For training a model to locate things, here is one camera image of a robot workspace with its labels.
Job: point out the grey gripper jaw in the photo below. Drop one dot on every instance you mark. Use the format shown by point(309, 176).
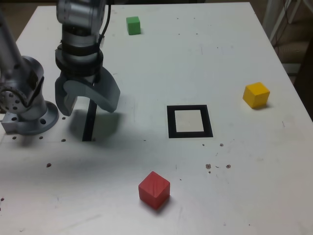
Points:
point(105, 95)

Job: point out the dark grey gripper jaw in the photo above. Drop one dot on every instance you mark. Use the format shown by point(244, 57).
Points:
point(60, 98)

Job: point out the green cube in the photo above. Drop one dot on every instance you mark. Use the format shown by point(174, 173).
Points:
point(133, 27)

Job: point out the red cube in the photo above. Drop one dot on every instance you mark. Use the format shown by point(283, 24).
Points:
point(154, 191)

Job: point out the yellow cube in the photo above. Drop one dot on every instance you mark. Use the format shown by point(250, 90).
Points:
point(255, 95)

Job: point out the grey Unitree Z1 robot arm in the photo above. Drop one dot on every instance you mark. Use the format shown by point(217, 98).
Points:
point(29, 71)

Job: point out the black tape square outline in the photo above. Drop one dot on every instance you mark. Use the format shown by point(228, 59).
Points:
point(171, 122)

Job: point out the black tape strip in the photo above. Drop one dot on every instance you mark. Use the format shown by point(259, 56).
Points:
point(88, 127)

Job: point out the white metal frame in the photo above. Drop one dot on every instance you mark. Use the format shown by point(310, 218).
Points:
point(277, 24)

